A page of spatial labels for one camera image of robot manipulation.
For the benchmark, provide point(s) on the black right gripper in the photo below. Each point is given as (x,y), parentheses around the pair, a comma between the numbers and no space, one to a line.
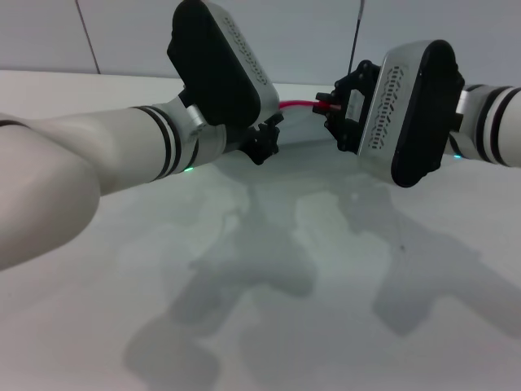
(354,110)

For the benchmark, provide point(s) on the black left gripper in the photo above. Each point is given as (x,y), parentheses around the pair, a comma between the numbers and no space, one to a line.
(238,138)

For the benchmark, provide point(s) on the clear red-zip document bag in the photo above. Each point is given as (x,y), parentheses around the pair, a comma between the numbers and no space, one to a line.
(303,122)

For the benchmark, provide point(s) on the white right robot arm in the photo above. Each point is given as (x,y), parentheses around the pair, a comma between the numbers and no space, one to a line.
(492,122)

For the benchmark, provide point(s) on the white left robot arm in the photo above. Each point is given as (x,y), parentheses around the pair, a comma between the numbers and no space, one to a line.
(81,163)

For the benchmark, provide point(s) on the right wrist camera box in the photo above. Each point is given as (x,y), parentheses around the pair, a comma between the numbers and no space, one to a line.
(407,118)

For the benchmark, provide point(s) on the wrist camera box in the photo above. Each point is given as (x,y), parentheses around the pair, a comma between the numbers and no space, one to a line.
(220,69)
(407,118)

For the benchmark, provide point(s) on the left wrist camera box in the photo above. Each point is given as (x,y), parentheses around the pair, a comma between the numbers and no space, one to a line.
(220,69)

